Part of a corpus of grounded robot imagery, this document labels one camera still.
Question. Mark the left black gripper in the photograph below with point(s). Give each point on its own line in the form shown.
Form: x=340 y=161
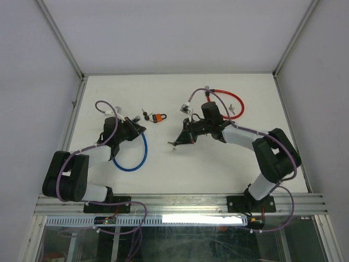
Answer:
x=135 y=129

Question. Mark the aluminium mounting rail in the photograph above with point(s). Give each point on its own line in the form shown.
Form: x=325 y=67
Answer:
x=305 y=204

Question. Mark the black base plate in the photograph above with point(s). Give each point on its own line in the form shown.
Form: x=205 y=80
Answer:
x=247 y=204
x=118 y=203

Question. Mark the white slotted cable duct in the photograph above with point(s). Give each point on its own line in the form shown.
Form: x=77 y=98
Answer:
x=171 y=220

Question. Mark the black head keys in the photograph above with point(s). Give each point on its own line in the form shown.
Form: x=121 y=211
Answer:
x=146 y=115

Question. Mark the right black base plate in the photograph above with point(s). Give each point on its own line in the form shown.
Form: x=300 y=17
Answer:
x=247 y=204

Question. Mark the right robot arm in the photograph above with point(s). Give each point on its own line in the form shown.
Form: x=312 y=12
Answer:
x=275 y=154

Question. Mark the blue cable lock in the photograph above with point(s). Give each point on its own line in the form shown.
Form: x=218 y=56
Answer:
x=131 y=155

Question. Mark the red cable lock keys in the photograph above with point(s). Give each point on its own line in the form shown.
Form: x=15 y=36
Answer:
x=231 y=109

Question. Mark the red cable lock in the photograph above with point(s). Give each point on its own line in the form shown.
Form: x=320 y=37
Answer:
x=240 y=109

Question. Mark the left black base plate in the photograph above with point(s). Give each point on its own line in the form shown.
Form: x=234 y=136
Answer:
x=118 y=203

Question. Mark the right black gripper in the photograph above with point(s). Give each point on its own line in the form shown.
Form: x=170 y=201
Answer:
x=185 y=137

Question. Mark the orange black padlock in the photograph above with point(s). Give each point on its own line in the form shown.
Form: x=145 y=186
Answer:
x=156 y=118

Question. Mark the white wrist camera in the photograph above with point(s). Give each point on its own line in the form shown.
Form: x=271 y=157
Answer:
x=117 y=110
x=187 y=109

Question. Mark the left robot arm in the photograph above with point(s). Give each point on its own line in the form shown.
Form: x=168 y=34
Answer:
x=67 y=175

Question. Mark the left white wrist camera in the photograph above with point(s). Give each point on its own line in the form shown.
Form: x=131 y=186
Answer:
x=117 y=110

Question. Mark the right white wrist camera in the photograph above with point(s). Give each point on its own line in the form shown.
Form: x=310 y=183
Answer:
x=187 y=109

